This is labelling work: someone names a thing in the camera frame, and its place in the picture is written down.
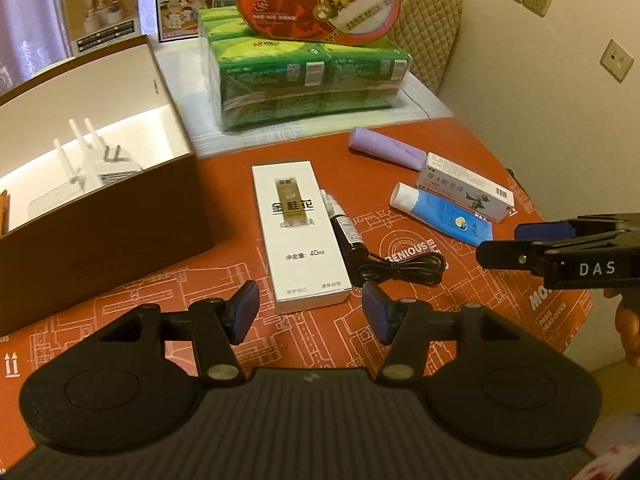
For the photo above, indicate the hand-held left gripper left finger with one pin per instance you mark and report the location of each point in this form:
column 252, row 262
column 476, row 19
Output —
column 245, row 310

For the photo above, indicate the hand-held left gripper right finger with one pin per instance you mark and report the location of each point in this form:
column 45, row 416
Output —
column 375, row 315

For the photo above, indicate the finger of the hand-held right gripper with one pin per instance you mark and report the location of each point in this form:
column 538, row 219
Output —
column 542, row 231
column 510, row 255

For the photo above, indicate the white medicine box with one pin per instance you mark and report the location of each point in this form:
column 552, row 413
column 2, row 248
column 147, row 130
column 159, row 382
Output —
column 465, row 187

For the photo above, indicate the black bottle-shaped device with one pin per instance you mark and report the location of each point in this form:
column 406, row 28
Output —
column 345, row 235

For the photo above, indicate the blue white tube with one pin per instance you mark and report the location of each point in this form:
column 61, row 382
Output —
column 435, row 212

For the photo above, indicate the white tall product box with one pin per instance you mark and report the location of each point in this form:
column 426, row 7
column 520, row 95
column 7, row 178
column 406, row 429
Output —
column 300, row 240

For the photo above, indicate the brown cardboard storage box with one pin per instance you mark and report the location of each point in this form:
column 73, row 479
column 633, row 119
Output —
column 100, row 260

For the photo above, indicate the purple tube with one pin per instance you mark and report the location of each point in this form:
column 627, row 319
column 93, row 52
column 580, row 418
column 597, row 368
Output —
column 385, row 147

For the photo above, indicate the white wifi repeater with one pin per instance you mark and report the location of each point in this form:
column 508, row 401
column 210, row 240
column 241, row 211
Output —
column 107, row 167

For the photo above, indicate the clear plastic box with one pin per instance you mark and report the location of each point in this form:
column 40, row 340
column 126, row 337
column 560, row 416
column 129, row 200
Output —
column 55, row 201

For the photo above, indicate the person's right hand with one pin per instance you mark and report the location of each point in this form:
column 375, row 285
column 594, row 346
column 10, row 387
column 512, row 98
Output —
column 631, row 335

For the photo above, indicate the red printed cardboard sheet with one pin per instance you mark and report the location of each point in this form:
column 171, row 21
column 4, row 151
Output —
column 230, row 185

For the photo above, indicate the green tissue pack bundle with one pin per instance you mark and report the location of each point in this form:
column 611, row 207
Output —
column 300, row 80

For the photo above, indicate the beige quilted chair cover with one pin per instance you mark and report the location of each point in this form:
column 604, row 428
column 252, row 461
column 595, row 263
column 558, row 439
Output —
column 430, row 20

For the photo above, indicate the blue white milk carton box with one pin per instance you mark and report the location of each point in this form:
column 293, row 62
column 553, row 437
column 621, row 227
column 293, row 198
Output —
column 185, row 5

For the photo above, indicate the red oval food container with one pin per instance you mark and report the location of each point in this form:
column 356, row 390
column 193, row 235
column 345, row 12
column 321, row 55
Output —
column 310, row 0

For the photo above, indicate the small white photo box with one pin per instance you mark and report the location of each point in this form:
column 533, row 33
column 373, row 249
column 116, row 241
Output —
column 100, row 15

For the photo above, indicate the pink curtain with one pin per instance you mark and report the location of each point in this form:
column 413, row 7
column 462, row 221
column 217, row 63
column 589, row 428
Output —
column 30, row 10

